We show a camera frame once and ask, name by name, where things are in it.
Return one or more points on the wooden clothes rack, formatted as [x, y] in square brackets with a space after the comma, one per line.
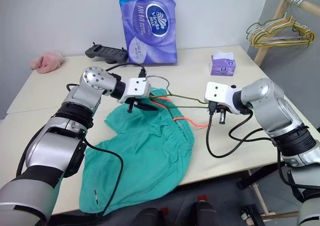
[272, 25]

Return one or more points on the black metal table leg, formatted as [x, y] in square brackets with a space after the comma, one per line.
[252, 179]

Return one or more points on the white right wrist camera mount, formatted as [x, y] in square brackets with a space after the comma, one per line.
[218, 92]

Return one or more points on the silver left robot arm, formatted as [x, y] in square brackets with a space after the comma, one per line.
[50, 140]

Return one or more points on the small purple tissue pack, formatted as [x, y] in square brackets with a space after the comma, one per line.
[222, 66]

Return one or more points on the black handheld controller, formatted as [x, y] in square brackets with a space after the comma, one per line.
[105, 53]

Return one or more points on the pink plush cloth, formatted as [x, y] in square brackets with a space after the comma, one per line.
[47, 61]

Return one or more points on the large purple tissue pack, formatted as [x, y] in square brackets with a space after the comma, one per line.
[150, 35]

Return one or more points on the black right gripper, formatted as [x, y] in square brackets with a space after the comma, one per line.
[222, 110]

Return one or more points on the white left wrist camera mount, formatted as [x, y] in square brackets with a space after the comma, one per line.
[136, 87]

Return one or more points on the dark rounded shape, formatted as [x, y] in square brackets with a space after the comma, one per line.
[207, 214]

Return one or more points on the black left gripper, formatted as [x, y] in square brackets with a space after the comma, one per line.
[131, 105]

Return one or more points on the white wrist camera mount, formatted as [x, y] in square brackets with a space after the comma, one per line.
[218, 92]
[136, 87]

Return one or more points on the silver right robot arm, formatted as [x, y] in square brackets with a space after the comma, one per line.
[270, 105]

